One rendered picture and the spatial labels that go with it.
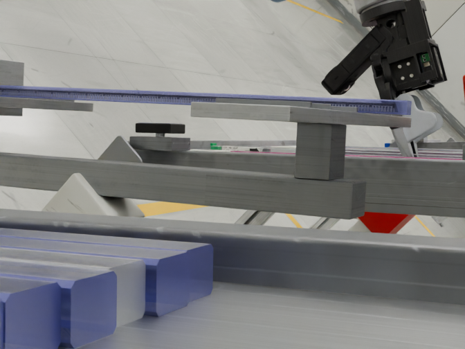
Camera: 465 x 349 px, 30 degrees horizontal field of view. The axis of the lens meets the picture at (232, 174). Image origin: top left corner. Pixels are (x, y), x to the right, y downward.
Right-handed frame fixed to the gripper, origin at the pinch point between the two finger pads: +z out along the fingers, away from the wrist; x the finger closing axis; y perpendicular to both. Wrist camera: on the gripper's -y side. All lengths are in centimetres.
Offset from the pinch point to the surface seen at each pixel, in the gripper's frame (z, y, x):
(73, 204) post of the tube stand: -1, -19, -52
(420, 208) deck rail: 6.9, 4.7, -21.0
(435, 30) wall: -163, -129, 860
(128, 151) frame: -8.2, -27.3, -25.4
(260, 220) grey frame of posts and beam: 3, -44, 49
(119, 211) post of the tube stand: 0, -15, -50
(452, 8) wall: -181, -105, 860
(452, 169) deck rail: 3.7, 9.1, -21.0
